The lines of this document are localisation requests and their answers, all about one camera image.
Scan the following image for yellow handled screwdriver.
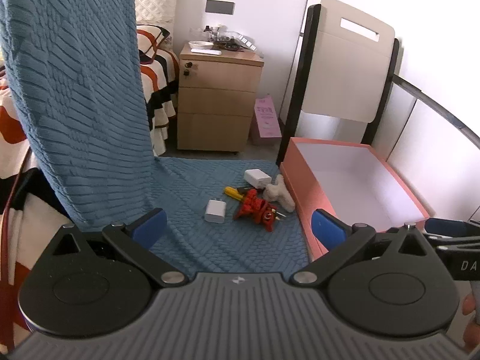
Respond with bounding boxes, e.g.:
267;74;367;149
224;186;251;201

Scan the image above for person's right hand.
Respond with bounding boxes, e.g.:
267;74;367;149
462;293;480;352

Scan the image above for pink cardboard box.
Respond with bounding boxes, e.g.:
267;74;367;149
280;137;430;260

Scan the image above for red black dragon toy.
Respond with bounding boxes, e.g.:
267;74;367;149
233;189;286;233

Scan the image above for black cabinet keys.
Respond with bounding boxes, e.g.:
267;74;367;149
183;61;197;77

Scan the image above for striped orange black blanket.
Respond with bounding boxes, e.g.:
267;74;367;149
1;24;179;353

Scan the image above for white bowl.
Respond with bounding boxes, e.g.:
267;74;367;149
188;41;214;50

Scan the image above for beige plush toy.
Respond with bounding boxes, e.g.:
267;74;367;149
263;174;295;213

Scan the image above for pink paper bag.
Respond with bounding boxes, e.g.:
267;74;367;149
250;95;281;146

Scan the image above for white folding chair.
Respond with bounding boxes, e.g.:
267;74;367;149
277;0;400;164

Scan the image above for white power adapter block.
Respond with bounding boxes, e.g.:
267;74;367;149
244;169;272;189

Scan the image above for white plug charger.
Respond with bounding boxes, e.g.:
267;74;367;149
204;199;226;224

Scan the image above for wooden drawer cabinet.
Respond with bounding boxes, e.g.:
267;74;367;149
176;44;264;153

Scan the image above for blue textured sofa cover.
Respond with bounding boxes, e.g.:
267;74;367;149
1;0;308;276

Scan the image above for grey wall switch panel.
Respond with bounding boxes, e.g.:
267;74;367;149
205;0;235;16

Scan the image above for clear plastic organizer tray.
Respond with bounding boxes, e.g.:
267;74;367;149
218;31;257;52

